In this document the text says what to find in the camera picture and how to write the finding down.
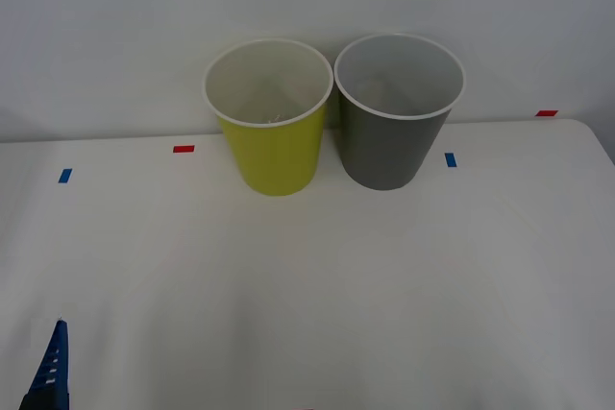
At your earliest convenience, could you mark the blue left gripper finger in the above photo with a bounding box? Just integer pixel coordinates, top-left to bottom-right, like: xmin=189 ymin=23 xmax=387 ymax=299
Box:
xmin=18 ymin=318 xmax=73 ymax=410

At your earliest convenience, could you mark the grey plastic bin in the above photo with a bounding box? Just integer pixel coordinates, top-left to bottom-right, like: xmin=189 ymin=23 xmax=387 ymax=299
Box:
xmin=332 ymin=33 xmax=467 ymax=192

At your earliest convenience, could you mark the yellow-green plastic bin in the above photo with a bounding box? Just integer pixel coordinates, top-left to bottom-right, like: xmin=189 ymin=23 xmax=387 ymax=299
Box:
xmin=201 ymin=36 xmax=334 ymax=198

